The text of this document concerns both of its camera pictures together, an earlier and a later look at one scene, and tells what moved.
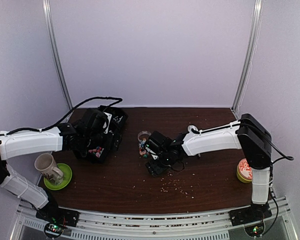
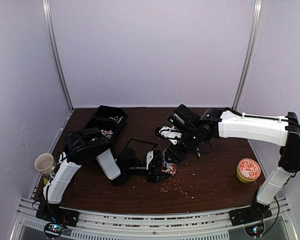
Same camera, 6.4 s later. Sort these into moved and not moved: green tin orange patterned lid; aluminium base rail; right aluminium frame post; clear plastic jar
Moved: clear plastic jar
Not moved: green tin orange patterned lid; aluminium base rail; right aluminium frame post
